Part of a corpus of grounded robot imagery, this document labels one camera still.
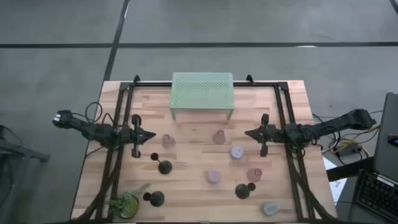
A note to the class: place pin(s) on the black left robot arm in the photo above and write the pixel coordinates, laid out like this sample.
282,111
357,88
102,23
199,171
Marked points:
93,131

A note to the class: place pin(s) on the white paper sheet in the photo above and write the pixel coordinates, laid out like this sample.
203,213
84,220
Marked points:
337,186

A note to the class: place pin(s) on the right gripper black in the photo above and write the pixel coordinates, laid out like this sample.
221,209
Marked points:
265,135

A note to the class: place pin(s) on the green potted plant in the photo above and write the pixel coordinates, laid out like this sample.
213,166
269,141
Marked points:
127,204

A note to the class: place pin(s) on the pink ribbed glass candle holder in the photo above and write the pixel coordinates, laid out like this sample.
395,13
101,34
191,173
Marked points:
168,142
254,175
219,137

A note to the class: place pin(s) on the pink patterned candle tin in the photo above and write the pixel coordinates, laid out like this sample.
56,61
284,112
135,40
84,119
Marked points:
214,176

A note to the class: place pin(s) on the grey candle tin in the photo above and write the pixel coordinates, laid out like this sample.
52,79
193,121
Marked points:
270,208

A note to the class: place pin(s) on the black aluminium table frame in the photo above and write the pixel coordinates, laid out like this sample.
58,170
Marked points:
149,84

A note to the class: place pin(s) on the pale floral candle tin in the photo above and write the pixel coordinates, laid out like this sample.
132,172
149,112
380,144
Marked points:
237,152

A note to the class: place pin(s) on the black frame clamp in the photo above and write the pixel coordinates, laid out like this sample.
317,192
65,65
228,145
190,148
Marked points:
249,79
136,79

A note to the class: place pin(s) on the black metal stand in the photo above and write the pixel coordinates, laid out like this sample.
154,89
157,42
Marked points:
28,154

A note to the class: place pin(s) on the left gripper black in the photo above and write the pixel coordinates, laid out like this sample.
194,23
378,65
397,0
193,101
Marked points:
136,137

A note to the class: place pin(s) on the black power brick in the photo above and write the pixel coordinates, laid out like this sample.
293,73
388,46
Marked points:
349,150

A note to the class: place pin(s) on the green perforated metal shelf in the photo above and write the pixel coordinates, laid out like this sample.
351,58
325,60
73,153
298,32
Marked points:
202,90

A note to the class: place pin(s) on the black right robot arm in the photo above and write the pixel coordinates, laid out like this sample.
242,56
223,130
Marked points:
326,126

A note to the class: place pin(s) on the small dark object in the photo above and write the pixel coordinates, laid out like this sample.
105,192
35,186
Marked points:
393,139

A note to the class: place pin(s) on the grey open laptop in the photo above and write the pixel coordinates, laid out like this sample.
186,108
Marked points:
385,124

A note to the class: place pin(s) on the tall black candlestick holder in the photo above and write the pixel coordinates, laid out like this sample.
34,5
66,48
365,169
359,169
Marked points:
242,191
157,198
165,167

